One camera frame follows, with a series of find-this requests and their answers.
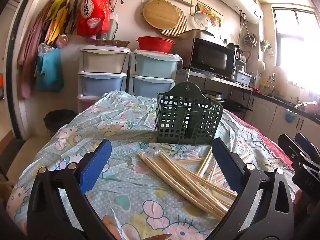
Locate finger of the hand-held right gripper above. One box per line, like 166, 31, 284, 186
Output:
277, 133, 312, 167
295, 132, 320, 161

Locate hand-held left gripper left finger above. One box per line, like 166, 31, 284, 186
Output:
26, 139, 118, 240

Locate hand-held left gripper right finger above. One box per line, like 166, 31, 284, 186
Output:
205, 138, 295, 240

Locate pile of chopsticks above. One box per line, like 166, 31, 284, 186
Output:
137, 148, 253, 220

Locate green plastic utensil holder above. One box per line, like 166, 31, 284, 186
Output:
156, 81, 224, 146

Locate white kitchen cabinets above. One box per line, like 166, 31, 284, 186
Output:
246, 92, 320, 150

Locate cartoon print blue bedsheet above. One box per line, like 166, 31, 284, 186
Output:
5, 90, 298, 240

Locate black trash bin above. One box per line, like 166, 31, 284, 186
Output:
44, 109, 77, 138

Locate black frying pan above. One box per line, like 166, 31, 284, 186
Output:
222, 99, 253, 113

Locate stainless steel pots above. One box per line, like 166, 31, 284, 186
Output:
202, 90, 223, 101

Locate white metal shelf rack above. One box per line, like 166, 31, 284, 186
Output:
184, 67, 254, 120

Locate blue plastic container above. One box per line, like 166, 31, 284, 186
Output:
235, 70, 253, 85

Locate white plastic drawer unit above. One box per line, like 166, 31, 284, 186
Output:
77, 45, 131, 114

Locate blue fabric bag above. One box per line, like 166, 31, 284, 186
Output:
36, 47, 64, 92

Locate kitchen window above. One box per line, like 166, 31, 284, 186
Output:
271, 4, 320, 90

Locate black microwave oven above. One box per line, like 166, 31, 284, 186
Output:
189, 37, 238, 80

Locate black electric kettle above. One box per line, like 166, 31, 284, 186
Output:
226, 42, 242, 60

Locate brown wicker basket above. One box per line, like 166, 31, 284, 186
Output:
93, 39, 130, 47

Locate pink hanging cloth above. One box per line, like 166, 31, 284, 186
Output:
18, 12, 53, 99

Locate pink plastic ladle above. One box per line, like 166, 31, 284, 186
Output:
56, 34, 69, 48

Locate red plastic basin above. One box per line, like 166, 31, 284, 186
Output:
136, 36, 175, 53

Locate clear plastic food cover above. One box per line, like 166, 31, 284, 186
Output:
194, 11, 213, 30

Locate red plastic bag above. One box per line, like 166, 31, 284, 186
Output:
76, 0, 110, 37

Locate yellow hanging bags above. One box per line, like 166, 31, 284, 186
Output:
45, 0, 69, 45

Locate white cylindrical water heater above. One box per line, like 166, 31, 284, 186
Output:
215, 0, 264, 25

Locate round bamboo tray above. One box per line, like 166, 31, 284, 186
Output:
143, 0, 178, 30

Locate coiled white cable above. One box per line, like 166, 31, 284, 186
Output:
244, 34, 258, 47

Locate black door frame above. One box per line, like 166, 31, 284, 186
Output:
5, 0, 45, 140

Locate fruit wall picture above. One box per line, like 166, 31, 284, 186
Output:
190, 0, 224, 27

